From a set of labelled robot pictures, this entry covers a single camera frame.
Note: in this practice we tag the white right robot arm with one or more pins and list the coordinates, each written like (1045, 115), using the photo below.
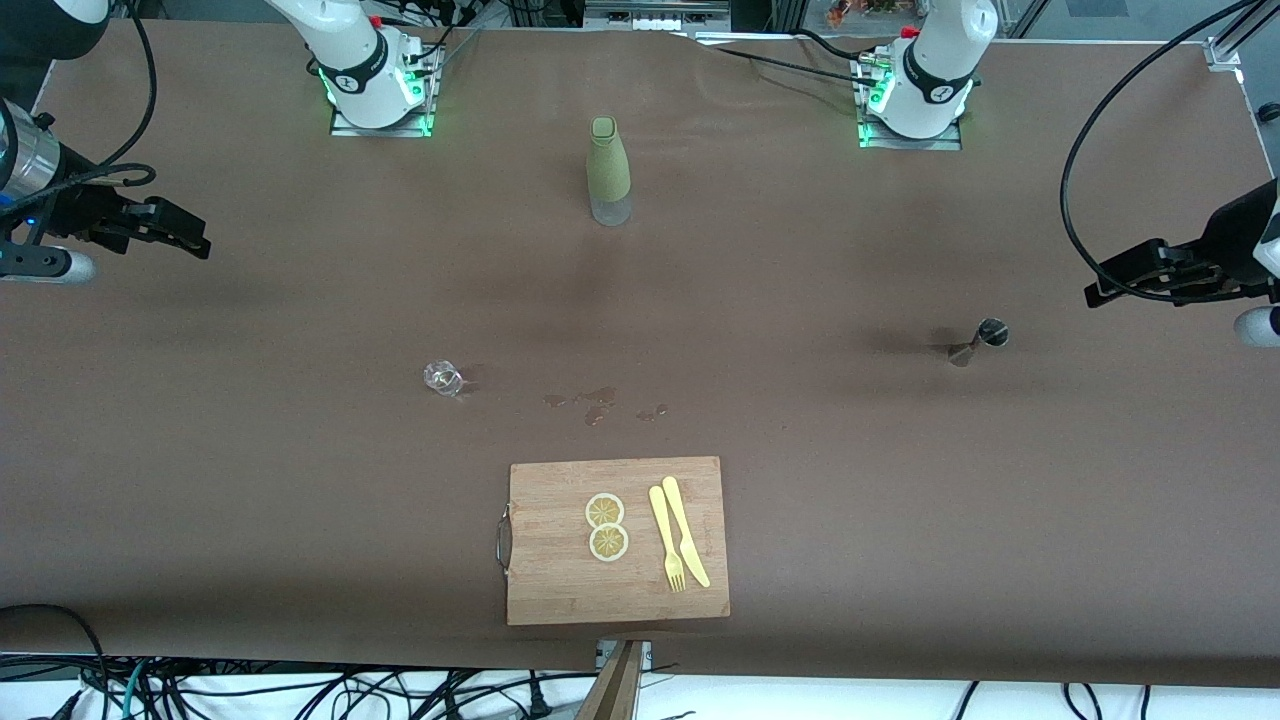
(350, 60)

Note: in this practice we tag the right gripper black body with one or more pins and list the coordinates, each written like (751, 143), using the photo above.
(78, 208)

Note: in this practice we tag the steel jigger cup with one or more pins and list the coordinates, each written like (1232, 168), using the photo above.
(992, 332)

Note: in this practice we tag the small clear glass cup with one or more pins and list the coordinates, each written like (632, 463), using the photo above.
(442, 377)

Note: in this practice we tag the wooden cutting board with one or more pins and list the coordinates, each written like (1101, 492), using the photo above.
(560, 580)

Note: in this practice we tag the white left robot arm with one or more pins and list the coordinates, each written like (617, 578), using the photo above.
(940, 60)

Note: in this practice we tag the aluminium frame profile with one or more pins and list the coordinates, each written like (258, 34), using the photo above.
(1225, 52)

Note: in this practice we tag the wooden beam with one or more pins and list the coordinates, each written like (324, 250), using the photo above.
(615, 690)

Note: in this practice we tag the brown table cover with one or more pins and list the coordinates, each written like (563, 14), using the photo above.
(300, 450)

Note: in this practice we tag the lemon slice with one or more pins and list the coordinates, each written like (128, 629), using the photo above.
(604, 510)
(608, 543)

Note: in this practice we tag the grey power strip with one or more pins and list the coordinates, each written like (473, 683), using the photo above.
(655, 18)

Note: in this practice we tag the small metal bracket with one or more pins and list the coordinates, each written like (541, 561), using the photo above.
(646, 652)

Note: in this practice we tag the olive bottle with clear base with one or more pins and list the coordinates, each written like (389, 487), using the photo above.
(608, 170)

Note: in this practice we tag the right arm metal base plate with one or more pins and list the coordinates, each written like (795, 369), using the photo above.
(385, 131)

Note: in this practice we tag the yellow plastic knife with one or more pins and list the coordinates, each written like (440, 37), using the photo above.
(683, 530)

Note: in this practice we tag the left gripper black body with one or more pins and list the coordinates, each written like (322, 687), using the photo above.
(1226, 236)

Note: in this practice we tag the yellow plastic fork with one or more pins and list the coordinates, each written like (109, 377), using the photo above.
(663, 530)

